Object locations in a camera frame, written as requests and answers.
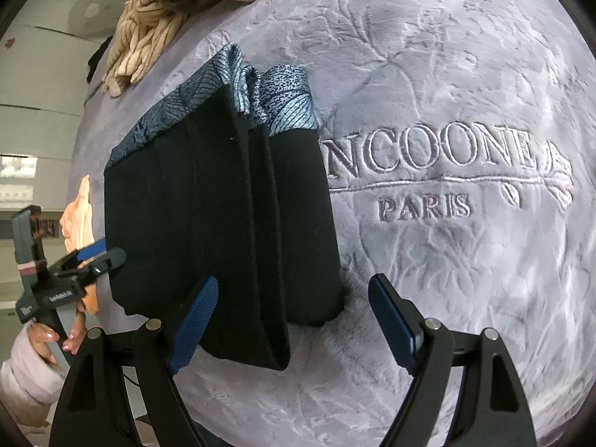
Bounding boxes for grey embossed plush blanket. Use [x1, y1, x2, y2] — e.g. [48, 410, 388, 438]
[74, 0, 596, 447]

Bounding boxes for beige striped cloth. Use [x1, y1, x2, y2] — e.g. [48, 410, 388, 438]
[102, 0, 310, 99]

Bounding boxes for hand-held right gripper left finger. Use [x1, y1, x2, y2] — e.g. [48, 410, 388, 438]
[49, 276, 219, 447]

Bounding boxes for orange cloth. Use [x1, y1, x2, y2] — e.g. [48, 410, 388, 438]
[60, 174, 101, 315]

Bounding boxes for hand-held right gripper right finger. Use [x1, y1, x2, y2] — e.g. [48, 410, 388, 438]
[368, 275, 536, 447]

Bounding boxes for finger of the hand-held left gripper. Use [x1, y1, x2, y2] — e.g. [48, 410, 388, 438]
[76, 237, 108, 262]
[81, 248, 127, 289]

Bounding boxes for black pants with patterned waistband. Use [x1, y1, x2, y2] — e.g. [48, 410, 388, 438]
[103, 43, 348, 372]

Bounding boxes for person's left hand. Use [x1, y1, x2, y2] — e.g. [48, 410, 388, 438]
[27, 297, 90, 365]

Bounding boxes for person's left forearm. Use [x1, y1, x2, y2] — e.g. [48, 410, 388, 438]
[0, 334, 68, 420]

